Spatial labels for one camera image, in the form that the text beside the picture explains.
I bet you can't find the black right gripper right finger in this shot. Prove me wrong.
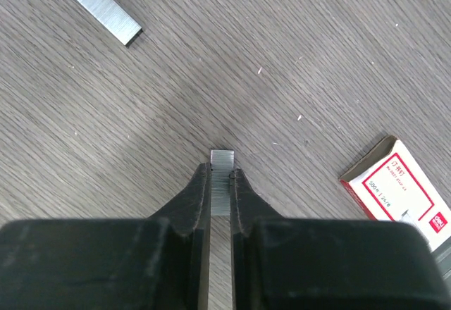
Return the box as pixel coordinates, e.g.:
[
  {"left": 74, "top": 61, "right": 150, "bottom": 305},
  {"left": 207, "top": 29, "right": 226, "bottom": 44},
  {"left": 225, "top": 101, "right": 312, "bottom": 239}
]
[{"left": 230, "top": 169, "right": 450, "bottom": 309}]

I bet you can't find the red white staple box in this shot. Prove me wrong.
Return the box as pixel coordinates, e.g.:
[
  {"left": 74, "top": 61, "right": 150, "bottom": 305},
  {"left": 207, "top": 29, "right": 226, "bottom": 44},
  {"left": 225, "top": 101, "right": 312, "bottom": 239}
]
[{"left": 338, "top": 135, "right": 451, "bottom": 279}]

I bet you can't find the silver staple strip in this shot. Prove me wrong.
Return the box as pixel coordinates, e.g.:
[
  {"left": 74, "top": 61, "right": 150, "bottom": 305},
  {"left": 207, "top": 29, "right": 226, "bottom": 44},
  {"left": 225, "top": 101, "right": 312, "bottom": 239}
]
[
  {"left": 210, "top": 149, "right": 235, "bottom": 216},
  {"left": 76, "top": 0, "right": 142, "bottom": 47}
]

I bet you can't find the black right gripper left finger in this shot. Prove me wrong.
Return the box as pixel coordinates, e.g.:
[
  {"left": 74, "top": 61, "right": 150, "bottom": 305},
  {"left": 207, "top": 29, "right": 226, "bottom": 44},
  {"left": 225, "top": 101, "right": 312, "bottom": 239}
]
[{"left": 1, "top": 163, "right": 211, "bottom": 309}]

